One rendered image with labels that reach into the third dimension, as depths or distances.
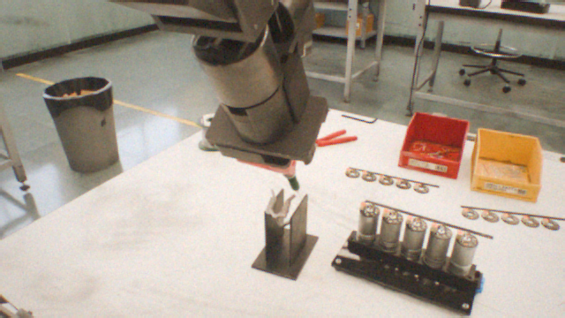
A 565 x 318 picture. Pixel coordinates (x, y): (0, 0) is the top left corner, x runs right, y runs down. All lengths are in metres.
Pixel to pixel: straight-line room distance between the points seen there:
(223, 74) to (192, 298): 0.28
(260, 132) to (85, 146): 1.99
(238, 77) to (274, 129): 0.07
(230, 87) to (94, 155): 2.06
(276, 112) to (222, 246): 0.25
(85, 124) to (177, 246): 1.74
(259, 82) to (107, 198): 0.43
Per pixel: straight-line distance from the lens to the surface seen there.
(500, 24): 2.72
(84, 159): 2.34
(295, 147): 0.35
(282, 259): 0.51
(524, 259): 0.60
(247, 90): 0.30
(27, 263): 0.60
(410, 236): 0.49
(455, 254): 0.49
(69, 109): 2.22
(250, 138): 0.35
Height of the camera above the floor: 1.10
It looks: 29 degrees down
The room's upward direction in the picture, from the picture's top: straight up
